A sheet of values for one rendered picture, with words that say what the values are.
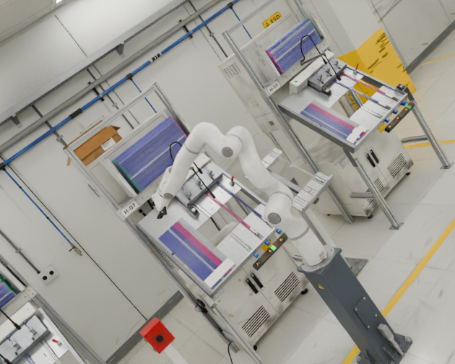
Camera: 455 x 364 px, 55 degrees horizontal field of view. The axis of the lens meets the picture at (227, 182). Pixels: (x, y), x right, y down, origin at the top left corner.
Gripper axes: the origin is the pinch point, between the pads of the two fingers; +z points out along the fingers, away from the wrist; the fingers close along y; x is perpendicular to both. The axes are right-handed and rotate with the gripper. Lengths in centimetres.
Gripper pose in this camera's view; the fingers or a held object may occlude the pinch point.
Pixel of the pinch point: (157, 210)
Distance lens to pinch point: 247.8
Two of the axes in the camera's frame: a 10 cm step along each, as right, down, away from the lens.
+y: 4.1, 7.3, -5.4
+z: -3.8, 6.8, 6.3
